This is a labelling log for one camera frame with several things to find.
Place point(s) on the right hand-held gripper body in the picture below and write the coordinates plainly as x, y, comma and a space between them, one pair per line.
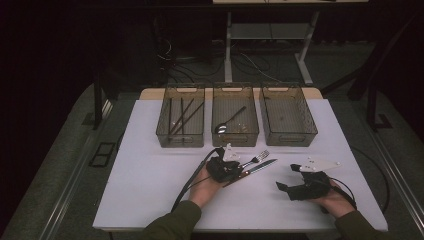
313, 188

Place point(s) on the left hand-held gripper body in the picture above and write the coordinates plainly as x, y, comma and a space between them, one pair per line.
221, 170

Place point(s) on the smoky transparent plastic bin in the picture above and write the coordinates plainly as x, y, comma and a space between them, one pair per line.
181, 140
288, 138
235, 138

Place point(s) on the metal spoon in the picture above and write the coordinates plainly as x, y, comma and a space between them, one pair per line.
220, 128

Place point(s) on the person's left hand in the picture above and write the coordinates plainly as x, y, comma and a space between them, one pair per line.
203, 190

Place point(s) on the person's right hand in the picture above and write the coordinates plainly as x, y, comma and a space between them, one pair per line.
335, 205

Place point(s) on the white table cover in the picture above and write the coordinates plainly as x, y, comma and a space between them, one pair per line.
143, 186

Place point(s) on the black metal stand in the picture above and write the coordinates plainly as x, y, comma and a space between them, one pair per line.
97, 110
371, 110

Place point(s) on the metal floor rail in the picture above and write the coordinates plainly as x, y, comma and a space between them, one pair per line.
400, 183
66, 200

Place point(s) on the white metal desk frame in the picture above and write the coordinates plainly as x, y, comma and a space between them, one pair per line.
228, 50

